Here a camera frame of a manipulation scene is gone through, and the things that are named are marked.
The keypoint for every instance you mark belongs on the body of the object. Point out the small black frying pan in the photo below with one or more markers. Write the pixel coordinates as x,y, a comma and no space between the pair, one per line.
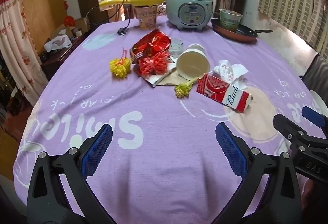
246,31

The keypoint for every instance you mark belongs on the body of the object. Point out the copper frying pan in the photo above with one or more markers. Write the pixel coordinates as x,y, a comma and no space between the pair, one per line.
230,34

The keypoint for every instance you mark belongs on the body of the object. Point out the person's right hand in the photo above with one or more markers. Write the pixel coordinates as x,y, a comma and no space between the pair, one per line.
310,195

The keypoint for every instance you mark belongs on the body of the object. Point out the white plastic bag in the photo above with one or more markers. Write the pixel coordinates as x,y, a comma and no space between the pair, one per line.
57,43

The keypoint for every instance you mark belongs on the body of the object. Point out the red ribbon pompom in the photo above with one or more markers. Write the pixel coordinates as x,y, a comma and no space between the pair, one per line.
153,65

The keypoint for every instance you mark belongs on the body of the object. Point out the red and white carton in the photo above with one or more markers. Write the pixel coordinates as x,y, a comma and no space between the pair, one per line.
217,90

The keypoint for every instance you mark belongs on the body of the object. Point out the dark side table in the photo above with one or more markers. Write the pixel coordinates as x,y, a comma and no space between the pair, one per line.
59,60

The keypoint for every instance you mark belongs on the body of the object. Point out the black mesh chair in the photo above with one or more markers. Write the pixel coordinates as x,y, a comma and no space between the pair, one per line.
316,72

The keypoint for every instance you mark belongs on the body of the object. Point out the yellow handheld appliance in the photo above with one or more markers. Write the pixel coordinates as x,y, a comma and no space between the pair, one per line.
143,0

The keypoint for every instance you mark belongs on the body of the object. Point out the red hanging decoration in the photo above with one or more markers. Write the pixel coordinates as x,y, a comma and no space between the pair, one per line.
68,20

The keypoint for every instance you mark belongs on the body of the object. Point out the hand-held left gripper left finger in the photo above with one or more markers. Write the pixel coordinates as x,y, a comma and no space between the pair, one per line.
98,152

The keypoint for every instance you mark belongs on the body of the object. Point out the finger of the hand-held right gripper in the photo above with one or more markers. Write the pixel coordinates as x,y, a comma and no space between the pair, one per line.
311,115
284,124

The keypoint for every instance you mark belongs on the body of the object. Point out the large yellow ribbon pompom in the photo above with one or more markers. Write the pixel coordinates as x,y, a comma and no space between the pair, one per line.
119,67

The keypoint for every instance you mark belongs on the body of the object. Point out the cream cloth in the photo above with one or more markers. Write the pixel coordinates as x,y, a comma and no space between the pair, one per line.
170,80

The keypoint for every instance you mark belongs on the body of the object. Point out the clear plastic wrapper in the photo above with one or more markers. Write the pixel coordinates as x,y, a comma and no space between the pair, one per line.
176,46

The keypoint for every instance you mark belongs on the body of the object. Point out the green instant noodle cup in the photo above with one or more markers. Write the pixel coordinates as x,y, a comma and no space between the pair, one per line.
229,20

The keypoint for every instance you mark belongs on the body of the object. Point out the beige instant noodle cup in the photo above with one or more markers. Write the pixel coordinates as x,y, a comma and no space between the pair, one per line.
146,19

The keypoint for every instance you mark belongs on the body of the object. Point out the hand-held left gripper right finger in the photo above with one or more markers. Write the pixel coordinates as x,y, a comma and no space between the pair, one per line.
230,152

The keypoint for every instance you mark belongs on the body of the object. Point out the white printed box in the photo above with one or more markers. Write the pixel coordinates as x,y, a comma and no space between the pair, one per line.
153,81

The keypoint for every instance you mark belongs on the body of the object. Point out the cardboard box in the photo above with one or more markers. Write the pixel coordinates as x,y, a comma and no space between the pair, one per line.
82,24

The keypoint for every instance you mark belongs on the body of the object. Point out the red snack bag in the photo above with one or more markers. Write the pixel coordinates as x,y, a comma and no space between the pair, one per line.
153,42

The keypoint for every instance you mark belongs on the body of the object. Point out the green rice cooker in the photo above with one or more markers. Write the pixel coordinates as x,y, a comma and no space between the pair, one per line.
189,8

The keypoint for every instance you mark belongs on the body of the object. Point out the white paper cup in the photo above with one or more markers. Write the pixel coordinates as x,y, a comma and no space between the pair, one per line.
192,65

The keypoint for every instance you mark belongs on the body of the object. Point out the small yellow ribbon flower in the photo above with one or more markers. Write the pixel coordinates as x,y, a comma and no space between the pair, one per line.
182,90

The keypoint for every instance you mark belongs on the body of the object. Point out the floral curtain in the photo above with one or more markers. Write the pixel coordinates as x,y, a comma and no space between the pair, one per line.
15,34

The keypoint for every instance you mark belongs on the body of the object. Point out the white tissue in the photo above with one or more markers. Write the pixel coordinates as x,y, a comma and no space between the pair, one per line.
228,70

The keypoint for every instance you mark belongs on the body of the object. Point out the purple printed tablecloth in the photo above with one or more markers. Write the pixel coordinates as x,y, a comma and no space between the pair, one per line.
166,124

